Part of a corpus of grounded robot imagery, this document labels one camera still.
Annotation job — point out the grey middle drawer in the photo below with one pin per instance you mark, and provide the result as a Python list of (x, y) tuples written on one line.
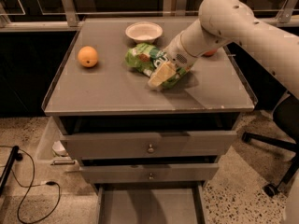
[(149, 173)]

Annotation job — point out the grey top drawer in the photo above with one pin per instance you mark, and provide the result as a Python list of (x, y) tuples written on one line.
[(91, 146)]

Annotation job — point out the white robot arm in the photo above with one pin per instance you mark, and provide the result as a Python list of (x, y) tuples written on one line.
[(221, 22)]

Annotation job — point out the green rice chip bag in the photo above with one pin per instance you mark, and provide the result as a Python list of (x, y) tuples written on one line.
[(146, 58)]

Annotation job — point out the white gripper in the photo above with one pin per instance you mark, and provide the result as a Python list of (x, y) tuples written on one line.
[(175, 56)]

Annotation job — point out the red apple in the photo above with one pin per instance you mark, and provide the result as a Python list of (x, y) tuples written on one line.
[(210, 53)]

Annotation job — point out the white paper bowl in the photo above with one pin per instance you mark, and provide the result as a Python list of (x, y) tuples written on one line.
[(144, 32)]

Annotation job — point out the grey bottom drawer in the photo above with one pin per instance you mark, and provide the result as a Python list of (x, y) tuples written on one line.
[(154, 203)]

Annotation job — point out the clear plastic bin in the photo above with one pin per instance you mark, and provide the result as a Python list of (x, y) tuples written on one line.
[(46, 157)]

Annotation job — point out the grey drawer cabinet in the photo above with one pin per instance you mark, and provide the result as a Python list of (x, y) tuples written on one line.
[(113, 98)]

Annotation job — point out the grey drawer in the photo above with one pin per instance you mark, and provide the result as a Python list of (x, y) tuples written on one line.
[(154, 203), (91, 146), (149, 173)]

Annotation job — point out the black office chair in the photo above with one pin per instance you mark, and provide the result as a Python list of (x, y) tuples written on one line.
[(286, 117)]

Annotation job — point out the orange fruit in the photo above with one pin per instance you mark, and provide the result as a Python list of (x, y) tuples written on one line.
[(88, 56)]

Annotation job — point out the metal window rail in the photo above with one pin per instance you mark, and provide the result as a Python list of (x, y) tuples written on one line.
[(67, 15)]

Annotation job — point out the black stand leg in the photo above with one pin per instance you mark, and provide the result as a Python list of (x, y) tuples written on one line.
[(7, 168)]

